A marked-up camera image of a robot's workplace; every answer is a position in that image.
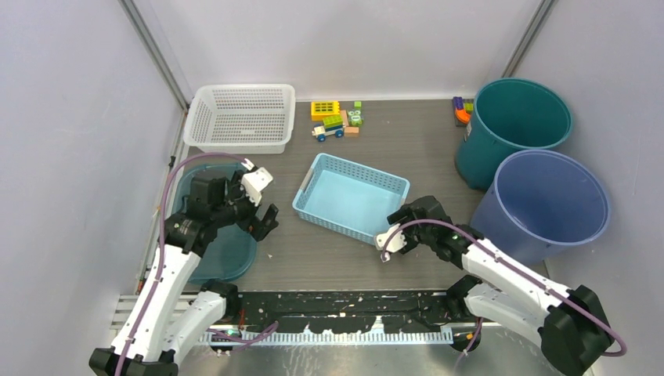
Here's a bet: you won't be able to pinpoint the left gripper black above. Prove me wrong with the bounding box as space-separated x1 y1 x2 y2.
212 171 278 240

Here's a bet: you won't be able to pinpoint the light blue perforated basket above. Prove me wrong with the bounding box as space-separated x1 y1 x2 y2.
292 153 410 244

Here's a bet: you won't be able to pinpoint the white perforated plastic basket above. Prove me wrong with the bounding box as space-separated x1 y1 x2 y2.
182 84 296 154

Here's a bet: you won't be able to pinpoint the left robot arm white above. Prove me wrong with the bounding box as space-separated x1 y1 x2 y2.
88 168 278 375

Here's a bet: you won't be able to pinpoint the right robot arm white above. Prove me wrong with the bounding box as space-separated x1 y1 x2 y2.
373 196 626 375

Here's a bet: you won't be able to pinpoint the teal transparent plastic tub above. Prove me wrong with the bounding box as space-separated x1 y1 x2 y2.
171 162 257 285

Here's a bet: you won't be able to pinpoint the blue round bucket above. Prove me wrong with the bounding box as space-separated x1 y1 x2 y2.
470 150 612 265

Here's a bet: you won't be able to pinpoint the white toy car blue wheels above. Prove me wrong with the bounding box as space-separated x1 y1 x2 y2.
312 114 345 142

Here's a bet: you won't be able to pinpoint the yellow toy block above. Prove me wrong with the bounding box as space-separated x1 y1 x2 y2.
310 100 341 121

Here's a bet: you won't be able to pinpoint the orange purple toy blocks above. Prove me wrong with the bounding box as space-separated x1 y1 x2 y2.
452 96 474 127

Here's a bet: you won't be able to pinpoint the teal round bucket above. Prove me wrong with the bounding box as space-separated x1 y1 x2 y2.
454 78 574 191

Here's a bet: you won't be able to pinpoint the green monster toy block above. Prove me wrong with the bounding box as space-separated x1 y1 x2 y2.
347 101 364 127

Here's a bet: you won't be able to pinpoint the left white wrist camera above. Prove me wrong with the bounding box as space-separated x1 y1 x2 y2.
241 167 273 207

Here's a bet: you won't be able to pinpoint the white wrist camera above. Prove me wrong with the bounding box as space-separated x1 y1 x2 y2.
373 224 407 259
241 167 273 207

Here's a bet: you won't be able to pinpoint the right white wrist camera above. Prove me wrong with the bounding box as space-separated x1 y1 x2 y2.
373 224 407 259

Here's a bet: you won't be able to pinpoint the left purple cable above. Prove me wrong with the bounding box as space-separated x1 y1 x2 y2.
111 151 255 376

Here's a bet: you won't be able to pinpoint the purple cable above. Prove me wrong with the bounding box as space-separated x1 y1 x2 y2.
111 151 255 376
380 219 628 359

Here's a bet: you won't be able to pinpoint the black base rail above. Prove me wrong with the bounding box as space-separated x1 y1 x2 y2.
217 290 477 334

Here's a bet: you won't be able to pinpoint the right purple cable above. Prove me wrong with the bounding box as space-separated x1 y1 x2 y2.
380 219 628 359

